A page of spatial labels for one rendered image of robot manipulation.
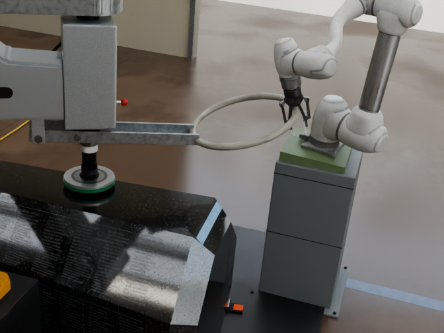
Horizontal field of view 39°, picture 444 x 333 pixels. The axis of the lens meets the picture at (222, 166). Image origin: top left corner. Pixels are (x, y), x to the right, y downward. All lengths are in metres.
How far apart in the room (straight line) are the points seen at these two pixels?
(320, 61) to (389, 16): 0.51
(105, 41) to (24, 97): 0.37
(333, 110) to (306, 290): 0.99
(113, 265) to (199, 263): 0.33
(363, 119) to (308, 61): 0.60
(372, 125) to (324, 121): 0.25
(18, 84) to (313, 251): 1.71
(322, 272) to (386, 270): 0.67
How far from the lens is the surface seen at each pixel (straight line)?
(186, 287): 2.41
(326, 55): 2.53
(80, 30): 2.42
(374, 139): 3.04
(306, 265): 3.40
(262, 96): 2.94
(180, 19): 7.56
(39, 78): 2.48
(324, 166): 3.14
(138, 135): 2.63
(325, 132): 3.16
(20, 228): 2.66
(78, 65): 2.45
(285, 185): 3.19
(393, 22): 2.91
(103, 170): 2.79
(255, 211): 4.32
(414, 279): 3.95
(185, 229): 2.47
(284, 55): 2.62
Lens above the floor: 2.11
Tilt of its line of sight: 26 degrees down
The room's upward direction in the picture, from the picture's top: 5 degrees clockwise
